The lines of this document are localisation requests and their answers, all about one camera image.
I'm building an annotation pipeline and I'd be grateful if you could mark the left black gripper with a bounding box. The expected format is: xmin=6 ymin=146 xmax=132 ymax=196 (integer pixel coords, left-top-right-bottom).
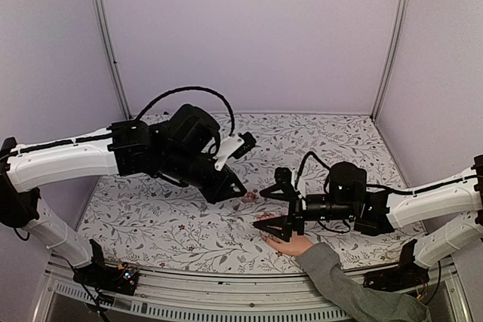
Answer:
xmin=160 ymin=147 xmax=248 ymax=205

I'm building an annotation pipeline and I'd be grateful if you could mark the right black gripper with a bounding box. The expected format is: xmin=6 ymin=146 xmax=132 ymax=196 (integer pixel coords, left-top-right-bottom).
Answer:
xmin=254 ymin=182 xmax=356 ymax=241

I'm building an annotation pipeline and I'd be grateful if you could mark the glitter nail polish bottle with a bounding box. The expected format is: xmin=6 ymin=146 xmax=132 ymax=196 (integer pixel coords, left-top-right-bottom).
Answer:
xmin=241 ymin=192 xmax=259 ymax=204

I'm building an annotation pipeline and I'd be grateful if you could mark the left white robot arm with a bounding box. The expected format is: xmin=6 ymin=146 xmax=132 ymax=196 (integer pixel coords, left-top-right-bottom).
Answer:
xmin=1 ymin=104 xmax=256 ymax=287

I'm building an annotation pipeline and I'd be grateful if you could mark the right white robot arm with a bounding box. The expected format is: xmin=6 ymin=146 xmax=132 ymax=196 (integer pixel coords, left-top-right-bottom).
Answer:
xmin=254 ymin=156 xmax=482 ymax=289

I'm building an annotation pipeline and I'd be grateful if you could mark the grey sleeved forearm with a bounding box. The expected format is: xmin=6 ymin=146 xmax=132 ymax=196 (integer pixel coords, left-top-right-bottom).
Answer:
xmin=296 ymin=243 xmax=430 ymax=321

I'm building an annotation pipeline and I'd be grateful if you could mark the person's bare hand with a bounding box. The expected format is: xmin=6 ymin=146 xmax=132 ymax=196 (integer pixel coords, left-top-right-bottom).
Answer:
xmin=262 ymin=234 xmax=314 ymax=256

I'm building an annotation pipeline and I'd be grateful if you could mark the floral patterned table mat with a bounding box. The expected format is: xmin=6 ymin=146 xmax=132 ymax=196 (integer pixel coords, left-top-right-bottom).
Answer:
xmin=78 ymin=114 xmax=405 ymax=274

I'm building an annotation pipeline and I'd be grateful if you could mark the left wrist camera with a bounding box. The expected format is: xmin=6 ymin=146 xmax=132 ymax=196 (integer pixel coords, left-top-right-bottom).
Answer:
xmin=214 ymin=132 xmax=257 ymax=171

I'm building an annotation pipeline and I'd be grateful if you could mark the left black looped cable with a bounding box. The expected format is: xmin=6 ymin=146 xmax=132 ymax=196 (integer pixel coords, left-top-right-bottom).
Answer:
xmin=135 ymin=86 xmax=235 ymax=138

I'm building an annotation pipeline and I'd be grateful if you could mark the black looped cable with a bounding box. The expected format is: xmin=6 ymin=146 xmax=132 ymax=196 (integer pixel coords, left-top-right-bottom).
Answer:
xmin=296 ymin=151 xmax=333 ymax=187
xmin=135 ymin=86 xmax=235 ymax=138

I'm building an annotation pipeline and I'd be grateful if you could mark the right black looped cable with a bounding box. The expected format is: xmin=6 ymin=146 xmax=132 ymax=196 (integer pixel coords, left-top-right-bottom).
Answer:
xmin=296 ymin=151 xmax=333 ymax=187

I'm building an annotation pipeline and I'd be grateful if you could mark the slotted metal front rail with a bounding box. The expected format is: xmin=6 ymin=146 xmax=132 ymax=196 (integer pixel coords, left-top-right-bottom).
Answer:
xmin=33 ymin=261 xmax=472 ymax=322

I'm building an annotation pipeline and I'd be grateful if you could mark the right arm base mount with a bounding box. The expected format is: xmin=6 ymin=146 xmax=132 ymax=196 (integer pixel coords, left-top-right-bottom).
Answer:
xmin=363 ymin=240 xmax=429 ymax=292

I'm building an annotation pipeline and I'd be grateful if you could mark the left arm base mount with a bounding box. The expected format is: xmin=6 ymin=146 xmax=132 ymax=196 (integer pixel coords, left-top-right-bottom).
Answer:
xmin=73 ymin=239 xmax=139 ymax=296

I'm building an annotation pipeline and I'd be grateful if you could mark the left aluminium frame post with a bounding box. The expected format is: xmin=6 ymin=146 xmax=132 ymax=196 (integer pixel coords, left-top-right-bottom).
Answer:
xmin=92 ymin=0 xmax=132 ymax=119

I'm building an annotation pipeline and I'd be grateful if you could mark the aluminium frame post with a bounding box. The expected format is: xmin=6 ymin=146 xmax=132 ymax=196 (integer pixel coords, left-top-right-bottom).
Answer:
xmin=371 ymin=0 xmax=410 ymax=124
xmin=92 ymin=0 xmax=132 ymax=119

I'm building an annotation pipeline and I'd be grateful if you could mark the right aluminium frame post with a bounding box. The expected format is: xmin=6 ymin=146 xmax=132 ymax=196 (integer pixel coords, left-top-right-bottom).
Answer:
xmin=371 ymin=0 xmax=410 ymax=124

